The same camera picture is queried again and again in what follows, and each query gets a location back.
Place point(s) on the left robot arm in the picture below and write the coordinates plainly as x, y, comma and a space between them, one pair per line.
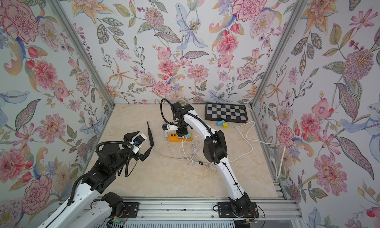
87, 205

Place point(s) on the black white checkerboard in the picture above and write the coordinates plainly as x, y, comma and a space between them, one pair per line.
233, 113

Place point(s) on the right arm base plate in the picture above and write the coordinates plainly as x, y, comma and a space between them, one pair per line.
228, 210

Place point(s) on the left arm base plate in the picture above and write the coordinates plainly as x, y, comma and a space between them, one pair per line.
127, 210

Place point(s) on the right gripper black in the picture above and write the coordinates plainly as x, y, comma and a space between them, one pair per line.
180, 134

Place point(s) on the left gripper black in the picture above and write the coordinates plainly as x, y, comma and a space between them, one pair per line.
139, 156

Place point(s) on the blue cylinder block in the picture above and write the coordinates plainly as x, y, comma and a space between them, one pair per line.
220, 123

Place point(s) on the aluminium front rail frame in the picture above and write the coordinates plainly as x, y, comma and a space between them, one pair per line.
199, 213

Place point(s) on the orange power strip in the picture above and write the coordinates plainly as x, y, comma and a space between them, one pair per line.
173, 138

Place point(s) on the black electric toothbrush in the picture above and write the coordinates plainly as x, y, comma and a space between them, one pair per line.
150, 136

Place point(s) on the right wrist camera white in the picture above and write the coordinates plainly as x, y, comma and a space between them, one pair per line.
169, 127

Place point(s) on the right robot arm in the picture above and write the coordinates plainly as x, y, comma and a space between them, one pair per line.
178, 118

